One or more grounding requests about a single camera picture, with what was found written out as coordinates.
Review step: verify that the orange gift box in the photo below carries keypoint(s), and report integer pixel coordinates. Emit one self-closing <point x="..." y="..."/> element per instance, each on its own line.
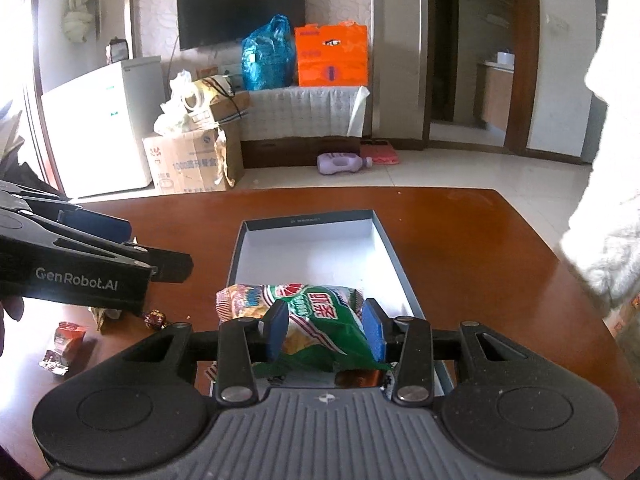
<point x="332" y="55"/>

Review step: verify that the grey cardboard box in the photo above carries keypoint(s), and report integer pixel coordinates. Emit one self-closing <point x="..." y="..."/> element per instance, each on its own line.
<point x="310" y="250"/>

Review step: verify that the orange carton on floor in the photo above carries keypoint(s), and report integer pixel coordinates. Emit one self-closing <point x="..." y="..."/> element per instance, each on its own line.
<point x="627" y="317"/>

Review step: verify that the silver refrigerator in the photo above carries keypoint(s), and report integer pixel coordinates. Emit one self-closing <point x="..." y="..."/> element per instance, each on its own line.
<point x="595" y="130"/>

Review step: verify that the wooden kitchen cabinet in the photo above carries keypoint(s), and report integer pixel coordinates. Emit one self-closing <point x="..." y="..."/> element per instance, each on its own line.
<point x="495" y="95"/>

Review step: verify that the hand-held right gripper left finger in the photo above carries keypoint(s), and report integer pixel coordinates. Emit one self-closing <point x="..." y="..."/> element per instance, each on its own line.
<point x="277" y="330"/>

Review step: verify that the beige tape roll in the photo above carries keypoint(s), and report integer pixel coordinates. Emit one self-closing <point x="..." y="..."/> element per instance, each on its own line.
<point x="200" y="95"/>

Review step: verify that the purple detergent bottle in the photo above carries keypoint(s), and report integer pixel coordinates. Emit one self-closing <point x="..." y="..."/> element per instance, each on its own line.
<point x="342" y="165"/>

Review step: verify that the red orange snack packet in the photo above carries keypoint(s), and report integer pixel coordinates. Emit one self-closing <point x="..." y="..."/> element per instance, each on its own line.
<point x="62" y="345"/>

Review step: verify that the black item on freezer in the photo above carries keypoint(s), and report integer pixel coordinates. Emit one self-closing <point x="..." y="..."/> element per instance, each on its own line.
<point x="119" y="51"/>

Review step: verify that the dark red wrapped candy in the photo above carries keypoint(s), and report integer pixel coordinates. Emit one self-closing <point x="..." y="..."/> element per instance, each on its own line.
<point x="155" y="320"/>

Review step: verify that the dark bundle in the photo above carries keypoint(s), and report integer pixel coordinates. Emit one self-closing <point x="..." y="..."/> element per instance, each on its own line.
<point x="25" y="170"/>

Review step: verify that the white plastic bag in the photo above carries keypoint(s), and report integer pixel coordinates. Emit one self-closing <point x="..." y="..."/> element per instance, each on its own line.
<point x="172" y="110"/>

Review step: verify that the blue plastic bag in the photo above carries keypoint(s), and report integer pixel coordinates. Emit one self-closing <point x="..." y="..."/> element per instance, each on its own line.
<point x="267" y="57"/>

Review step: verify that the clear wrapped snack on table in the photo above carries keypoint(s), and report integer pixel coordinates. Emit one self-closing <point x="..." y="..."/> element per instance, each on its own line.
<point x="105" y="317"/>

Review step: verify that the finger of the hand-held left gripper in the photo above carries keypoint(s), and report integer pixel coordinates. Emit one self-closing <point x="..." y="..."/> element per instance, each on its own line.
<point x="100" y="227"/>
<point x="170" y="267"/>

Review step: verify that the white chest freezer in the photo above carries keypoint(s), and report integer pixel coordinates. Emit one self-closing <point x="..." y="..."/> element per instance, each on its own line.
<point x="95" y="130"/>

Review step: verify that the large printed cardboard box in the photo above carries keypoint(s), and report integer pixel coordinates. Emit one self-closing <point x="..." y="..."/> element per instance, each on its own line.
<point x="185" y="162"/>

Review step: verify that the white pot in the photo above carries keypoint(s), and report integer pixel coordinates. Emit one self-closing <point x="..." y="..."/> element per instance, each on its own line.
<point x="506" y="58"/>

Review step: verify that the cabinet with white cloth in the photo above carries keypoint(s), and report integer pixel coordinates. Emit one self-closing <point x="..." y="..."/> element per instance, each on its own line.
<point x="295" y="115"/>

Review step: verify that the black television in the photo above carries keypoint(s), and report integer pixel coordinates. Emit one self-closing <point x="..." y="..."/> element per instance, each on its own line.
<point x="240" y="7"/>

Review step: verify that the person's left hand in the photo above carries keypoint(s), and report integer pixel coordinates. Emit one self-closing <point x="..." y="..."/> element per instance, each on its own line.
<point x="12" y="307"/>

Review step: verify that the green snack packet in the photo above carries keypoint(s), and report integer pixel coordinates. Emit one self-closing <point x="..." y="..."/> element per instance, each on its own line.
<point x="320" y="320"/>

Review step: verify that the small brown cardboard box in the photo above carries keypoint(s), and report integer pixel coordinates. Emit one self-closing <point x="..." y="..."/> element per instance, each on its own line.
<point x="225" y="107"/>

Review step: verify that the white tied curtain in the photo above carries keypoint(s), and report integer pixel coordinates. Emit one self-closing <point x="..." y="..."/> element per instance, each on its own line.
<point x="77" y="10"/>

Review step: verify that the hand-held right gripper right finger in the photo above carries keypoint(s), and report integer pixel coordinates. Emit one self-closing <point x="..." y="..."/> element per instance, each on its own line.
<point x="374" y="330"/>

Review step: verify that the small tan carton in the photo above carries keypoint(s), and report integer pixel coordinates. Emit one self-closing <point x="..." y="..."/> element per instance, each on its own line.
<point x="207" y="72"/>

